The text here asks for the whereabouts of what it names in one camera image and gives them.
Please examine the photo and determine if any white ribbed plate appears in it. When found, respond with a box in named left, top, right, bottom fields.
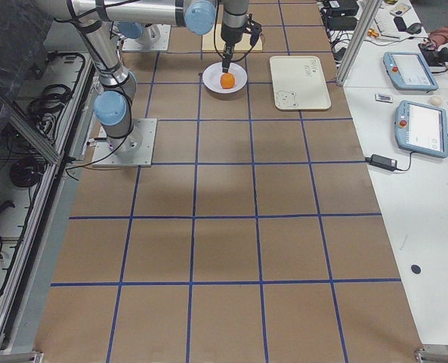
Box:
left=202, top=62, right=247, bottom=94

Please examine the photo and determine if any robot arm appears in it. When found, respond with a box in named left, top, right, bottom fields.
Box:
left=106, top=1, right=261, bottom=73
left=36, top=1, right=218, bottom=154

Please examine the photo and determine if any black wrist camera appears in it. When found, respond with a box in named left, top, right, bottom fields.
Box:
left=245, top=18, right=262, bottom=48

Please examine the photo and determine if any white keyboard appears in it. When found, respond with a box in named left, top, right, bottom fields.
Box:
left=374, top=9, right=400, bottom=39

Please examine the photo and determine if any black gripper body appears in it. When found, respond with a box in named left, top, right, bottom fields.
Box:
left=223, top=42, right=233, bottom=57

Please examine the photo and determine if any cream bear tray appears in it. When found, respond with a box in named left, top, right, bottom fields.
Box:
left=269, top=56, right=331, bottom=110

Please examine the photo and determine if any black power adapter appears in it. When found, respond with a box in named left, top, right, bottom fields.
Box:
left=365, top=154, right=397, bottom=172

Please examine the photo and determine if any bamboo cutting board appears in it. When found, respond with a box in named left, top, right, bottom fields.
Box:
left=202, top=24, right=252, bottom=53

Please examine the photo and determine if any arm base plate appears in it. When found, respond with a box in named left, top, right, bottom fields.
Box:
left=91, top=119, right=157, bottom=168
left=119, top=23, right=171, bottom=52

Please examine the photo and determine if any blue teach pendant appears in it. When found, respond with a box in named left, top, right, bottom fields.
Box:
left=394, top=101, right=448, bottom=158
left=382, top=52, right=439, bottom=92

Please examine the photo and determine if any near blue teach pendant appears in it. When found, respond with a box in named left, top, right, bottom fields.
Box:
left=394, top=101, right=448, bottom=158

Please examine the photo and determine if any orange fruit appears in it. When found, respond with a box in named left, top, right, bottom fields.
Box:
left=220, top=73, right=236, bottom=89

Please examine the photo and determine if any gold metal cylinder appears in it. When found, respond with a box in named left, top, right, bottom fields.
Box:
left=367, top=28, right=380, bottom=39

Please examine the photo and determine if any far blue teach pendant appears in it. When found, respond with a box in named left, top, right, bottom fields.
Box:
left=382, top=52, right=439, bottom=92

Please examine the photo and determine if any small white ball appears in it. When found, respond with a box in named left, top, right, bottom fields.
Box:
left=428, top=96, right=443, bottom=107

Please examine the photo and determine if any aluminium frame post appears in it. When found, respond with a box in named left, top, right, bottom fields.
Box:
left=336, top=0, right=382, bottom=86

